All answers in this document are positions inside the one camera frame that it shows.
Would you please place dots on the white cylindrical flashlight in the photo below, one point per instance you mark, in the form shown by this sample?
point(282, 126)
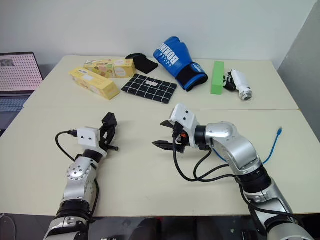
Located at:
point(241, 83)

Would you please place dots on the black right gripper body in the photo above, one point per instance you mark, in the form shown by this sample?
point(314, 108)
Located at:
point(180, 140)

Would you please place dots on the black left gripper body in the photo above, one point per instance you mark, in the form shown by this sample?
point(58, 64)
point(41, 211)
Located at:
point(104, 144)

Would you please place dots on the yellow carton with food pictures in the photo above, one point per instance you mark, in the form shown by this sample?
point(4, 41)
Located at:
point(111, 67)

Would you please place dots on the black white grid pouch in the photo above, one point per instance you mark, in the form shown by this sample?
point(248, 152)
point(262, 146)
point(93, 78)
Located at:
point(149, 88)

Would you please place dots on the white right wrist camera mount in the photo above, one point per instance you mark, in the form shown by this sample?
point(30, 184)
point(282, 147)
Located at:
point(185, 117)

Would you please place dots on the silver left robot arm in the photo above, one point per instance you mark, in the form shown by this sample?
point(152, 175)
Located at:
point(76, 175)

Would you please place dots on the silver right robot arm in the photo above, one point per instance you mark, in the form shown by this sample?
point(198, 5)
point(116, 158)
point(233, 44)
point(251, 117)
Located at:
point(235, 147)

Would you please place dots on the green rectangular block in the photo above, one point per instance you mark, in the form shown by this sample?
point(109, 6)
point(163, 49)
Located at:
point(217, 77)

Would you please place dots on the blue boxing glove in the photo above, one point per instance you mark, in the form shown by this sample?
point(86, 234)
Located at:
point(177, 62)

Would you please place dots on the plain yellow carton box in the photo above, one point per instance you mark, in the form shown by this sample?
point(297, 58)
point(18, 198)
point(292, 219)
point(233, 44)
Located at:
point(93, 83)

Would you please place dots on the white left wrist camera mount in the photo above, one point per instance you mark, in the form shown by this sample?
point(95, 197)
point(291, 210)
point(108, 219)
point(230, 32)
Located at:
point(87, 137)

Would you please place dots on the open laptop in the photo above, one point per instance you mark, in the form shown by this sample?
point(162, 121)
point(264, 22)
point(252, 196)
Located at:
point(17, 72)

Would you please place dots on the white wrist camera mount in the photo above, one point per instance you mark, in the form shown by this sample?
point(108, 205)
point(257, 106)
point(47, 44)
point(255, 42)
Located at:
point(185, 117)
point(87, 137)

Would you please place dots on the black fabric pouch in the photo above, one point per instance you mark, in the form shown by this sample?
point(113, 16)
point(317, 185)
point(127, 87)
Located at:
point(142, 63)

